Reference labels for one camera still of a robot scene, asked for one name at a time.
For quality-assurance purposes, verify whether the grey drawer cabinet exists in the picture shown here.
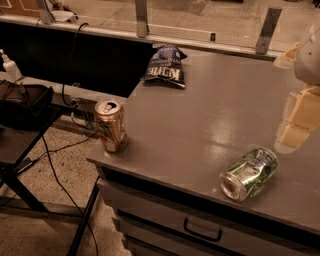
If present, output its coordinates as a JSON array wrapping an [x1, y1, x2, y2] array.
[[96, 166, 320, 256]]

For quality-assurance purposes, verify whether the orange soda can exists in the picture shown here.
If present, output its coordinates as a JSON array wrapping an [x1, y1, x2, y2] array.
[[94, 99, 128, 153]]

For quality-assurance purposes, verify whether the white spray bottle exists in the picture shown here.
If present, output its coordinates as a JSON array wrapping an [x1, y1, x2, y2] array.
[[0, 49, 22, 81]]

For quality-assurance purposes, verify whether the blue chip bag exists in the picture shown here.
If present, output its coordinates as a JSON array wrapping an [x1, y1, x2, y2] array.
[[143, 45, 187, 88]]

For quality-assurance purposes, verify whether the black drawer handle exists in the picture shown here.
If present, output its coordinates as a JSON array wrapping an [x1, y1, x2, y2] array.
[[183, 218, 223, 243]]

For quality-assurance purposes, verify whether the black bag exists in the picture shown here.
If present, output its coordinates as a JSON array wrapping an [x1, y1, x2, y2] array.
[[0, 80, 54, 130]]

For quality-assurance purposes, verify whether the black side table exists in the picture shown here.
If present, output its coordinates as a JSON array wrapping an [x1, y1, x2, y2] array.
[[0, 99, 64, 214]]

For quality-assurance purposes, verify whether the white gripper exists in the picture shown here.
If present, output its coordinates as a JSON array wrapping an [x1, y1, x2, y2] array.
[[273, 14, 320, 154]]

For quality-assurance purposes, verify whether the metal railing post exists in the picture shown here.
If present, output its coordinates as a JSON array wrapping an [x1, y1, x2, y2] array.
[[256, 7, 282, 55], [36, 0, 54, 24], [135, 0, 149, 38]]

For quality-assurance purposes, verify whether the black cable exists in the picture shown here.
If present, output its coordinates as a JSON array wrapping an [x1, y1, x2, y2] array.
[[19, 22, 100, 256]]

